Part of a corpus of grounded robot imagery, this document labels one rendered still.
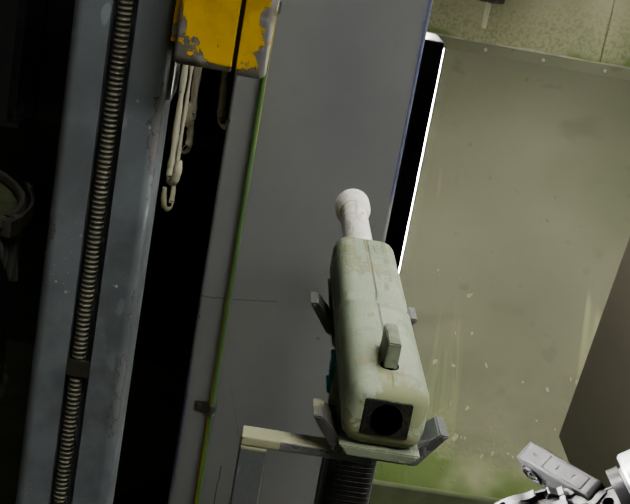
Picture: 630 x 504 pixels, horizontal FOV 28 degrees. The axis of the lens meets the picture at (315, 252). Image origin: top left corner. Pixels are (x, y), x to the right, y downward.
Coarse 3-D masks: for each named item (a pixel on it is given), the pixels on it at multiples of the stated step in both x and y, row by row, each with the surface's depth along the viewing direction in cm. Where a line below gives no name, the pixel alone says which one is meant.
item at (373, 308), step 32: (352, 192) 115; (352, 224) 106; (352, 256) 93; (384, 256) 95; (352, 288) 86; (384, 288) 87; (352, 320) 80; (384, 320) 80; (352, 352) 75; (384, 352) 73; (416, 352) 77; (352, 384) 71; (384, 384) 70; (416, 384) 71; (352, 416) 71; (416, 416) 71; (352, 448) 71; (384, 448) 71; (416, 448) 72; (352, 480) 83
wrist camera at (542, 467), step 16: (528, 448) 140; (544, 448) 141; (528, 464) 139; (544, 464) 138; (560, 464) 137; (544, 480) 139; (560, 480) 135; (576, 480) 134; (592, 480) 133; (592, 496) 132
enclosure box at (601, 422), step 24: (624, 264) 208; (624, 288) 207; (624, 312) 206; (600, 336) 214; (624, 336) 204; (600, 360) 213; (624, 360) 203; (600, 384) 211; (624, 384) 202; (576, 408) 220; (600, 408) 210; (624, 408) 200; (576, 432) 219; (600, 432) 209; (624, 432) 199; (576, 456) 217; (600, 456) 207; (600, 480) 206
